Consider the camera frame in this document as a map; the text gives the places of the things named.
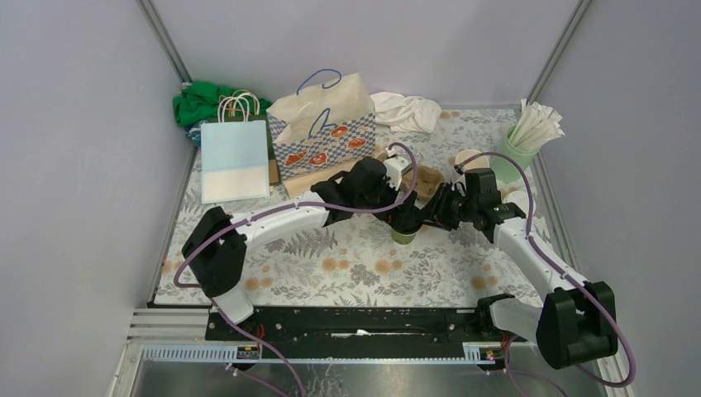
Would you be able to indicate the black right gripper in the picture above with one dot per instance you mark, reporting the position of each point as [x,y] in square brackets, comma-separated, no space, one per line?
[435,212]

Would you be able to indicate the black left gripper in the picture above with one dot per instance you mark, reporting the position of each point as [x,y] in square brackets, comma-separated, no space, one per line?
[399,217]

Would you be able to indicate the green paper coffee cup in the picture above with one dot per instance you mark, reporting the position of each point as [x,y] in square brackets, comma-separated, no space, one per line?
[403,238]

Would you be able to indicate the stack of black paper cups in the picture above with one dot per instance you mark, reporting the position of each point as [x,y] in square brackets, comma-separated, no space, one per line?
[467,160]

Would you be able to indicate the blue checkered paper bag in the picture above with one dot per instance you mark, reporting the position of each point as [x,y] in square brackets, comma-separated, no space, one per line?
[327,125]

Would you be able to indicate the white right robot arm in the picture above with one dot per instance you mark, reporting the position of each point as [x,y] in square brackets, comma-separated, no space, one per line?
[574,324]

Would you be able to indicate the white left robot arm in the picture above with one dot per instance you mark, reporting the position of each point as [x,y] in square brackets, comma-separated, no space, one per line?
[216,250]

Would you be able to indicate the stack of brown cup carriers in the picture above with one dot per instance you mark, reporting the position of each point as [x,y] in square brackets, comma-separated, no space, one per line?
[428,180]

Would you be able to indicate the green straw holder cup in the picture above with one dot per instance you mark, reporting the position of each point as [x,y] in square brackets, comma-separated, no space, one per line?
[504,170]

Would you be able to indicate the floral tablecloth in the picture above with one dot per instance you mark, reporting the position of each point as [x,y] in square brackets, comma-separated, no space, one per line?
[357,262]

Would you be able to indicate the stack of white lids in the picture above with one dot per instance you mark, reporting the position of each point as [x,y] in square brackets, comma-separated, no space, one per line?
[520,198]

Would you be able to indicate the white cloth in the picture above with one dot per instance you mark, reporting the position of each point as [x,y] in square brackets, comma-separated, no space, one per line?
[405,113]

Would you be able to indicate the bundle of white wrapped straws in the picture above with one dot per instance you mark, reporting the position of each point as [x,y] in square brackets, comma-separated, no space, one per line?
[537,125]

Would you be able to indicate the light blue paper bag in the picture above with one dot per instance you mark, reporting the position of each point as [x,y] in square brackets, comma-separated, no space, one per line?
[235,162]

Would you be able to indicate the green cloth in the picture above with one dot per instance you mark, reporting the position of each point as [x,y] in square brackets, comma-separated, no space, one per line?
[199,100]

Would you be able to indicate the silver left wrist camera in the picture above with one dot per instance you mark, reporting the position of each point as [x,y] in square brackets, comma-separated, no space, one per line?
[397,166]

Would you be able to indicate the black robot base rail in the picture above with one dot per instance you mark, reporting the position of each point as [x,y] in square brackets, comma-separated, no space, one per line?
[362,333]

